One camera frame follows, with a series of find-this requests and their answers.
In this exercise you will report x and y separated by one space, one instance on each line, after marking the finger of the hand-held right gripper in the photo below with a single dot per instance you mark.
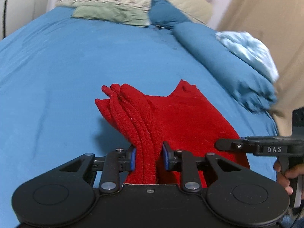
228 144

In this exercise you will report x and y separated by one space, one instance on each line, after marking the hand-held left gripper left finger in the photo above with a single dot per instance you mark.
133 159

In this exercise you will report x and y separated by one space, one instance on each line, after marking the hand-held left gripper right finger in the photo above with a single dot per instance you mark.
165 158

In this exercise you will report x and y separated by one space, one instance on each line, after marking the red knit sweater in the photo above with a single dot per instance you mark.
185 118

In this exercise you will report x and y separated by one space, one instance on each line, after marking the person's right hand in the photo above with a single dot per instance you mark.
286 179

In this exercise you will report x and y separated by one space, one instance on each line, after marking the blue folded duvet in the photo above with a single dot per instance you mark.
225 68

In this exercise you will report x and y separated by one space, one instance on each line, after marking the light blue blanket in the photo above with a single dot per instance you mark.
251 49

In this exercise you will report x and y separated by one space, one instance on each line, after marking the blue bed sheet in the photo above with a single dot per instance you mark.
71 76

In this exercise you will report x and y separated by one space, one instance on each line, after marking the blue pillow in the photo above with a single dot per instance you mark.
168 14

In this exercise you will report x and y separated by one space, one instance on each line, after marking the green pillow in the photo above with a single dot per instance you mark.
111 13

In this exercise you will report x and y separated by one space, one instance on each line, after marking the white and grey wardrobe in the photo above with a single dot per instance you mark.
23 0

